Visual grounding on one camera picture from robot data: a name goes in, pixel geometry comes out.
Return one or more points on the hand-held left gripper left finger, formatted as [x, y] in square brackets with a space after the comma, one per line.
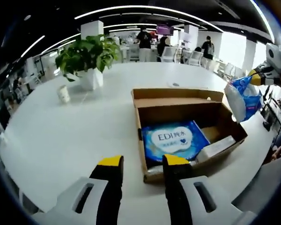
[110, 194]

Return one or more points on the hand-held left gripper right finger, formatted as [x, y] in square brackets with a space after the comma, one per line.
[175, 194]

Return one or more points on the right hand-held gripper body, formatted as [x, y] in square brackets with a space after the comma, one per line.
[279, 61]

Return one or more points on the blue clear tissue pack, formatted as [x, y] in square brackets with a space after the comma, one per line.
[241, 100]

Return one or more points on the white rectangular carton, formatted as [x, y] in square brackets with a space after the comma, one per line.
[215, 147]

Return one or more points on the brown cardboard shoe box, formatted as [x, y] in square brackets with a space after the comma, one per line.
[178, 110]

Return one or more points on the white office chair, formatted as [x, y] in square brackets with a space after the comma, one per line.
[196, 58]
[171, 54]

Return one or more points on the round table socket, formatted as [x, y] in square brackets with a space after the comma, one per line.
[175, 84]

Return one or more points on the grey mesh office chair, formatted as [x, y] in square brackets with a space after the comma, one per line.
[267, 185]

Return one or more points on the white paper cup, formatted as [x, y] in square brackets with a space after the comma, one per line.
[63, 93]

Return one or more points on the curved ceiling light strip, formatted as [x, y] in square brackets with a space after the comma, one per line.
[150, 10]

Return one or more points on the green plant in white pot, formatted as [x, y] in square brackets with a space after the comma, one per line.
[89, 54]

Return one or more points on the purple wall screen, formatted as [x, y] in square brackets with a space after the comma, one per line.
[165, 29]

